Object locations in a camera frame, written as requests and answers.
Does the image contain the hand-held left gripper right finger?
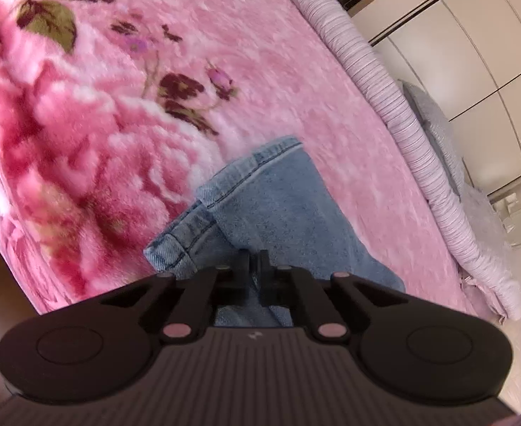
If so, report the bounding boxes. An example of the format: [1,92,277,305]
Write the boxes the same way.
[258,248,408,342]

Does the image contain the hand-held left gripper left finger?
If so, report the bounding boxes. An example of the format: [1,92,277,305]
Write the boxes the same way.
[101,248,251,343]

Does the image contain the blue jeans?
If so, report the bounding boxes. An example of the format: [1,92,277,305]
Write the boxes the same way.
[144,135,407,329]

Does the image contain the pink floral blanket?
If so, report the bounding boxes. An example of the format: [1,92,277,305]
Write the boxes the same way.
[0,0,478,316]

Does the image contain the grey checked pillow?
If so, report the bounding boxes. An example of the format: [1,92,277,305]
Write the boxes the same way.
[400,80,510,249]

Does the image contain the lilac striped quilt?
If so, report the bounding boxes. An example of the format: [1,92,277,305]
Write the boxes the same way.
[256,0,521,322]

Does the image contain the cream wardrobe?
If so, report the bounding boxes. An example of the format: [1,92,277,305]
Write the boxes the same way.
[344,0,521,196]

